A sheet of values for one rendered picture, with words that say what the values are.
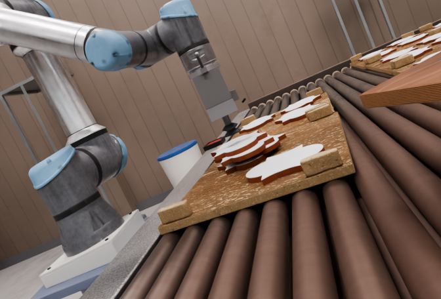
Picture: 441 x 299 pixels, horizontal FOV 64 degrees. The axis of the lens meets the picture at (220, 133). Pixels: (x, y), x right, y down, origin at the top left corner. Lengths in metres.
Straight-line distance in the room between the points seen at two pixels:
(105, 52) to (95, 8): 4.37
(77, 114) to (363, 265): 0.81
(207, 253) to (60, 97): 0.64
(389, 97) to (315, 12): 4.35
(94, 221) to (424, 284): 0.71
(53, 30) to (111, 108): 4.18
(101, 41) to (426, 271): 0.60
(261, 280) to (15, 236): 5.84
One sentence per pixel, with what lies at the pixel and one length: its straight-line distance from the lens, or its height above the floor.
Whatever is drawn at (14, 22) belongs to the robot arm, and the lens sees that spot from 0.89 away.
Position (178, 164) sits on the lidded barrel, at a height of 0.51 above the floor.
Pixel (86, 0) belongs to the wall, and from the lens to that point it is 5.13.
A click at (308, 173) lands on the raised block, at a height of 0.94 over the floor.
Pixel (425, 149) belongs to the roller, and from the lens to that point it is 0.58.
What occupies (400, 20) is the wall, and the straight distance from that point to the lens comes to 5.01.
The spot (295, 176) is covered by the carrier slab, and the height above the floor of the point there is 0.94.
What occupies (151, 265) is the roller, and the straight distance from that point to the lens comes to 0.58.
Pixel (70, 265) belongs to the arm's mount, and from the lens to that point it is 0.89.
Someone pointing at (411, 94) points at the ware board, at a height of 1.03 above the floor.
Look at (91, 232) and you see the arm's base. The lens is 0.88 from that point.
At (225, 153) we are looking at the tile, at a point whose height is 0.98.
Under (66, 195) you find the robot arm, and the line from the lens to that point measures 0.89.
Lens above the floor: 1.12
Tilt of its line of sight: 7 degrees down
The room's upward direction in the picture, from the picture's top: 25 degrees counter-clockwise
